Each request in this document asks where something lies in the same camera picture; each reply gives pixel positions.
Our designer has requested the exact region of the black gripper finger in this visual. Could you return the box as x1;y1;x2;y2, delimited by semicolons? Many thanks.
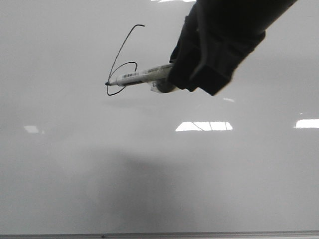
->
167;0;266;96

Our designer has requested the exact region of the white whiteboard marker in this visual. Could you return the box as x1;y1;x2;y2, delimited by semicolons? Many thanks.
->
105;63;173;87

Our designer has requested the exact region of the white whiteboard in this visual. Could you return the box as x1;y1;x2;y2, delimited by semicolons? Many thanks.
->
0;0;319;234

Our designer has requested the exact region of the clear tape wad on marker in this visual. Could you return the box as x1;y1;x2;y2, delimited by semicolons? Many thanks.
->
149;79;178;94

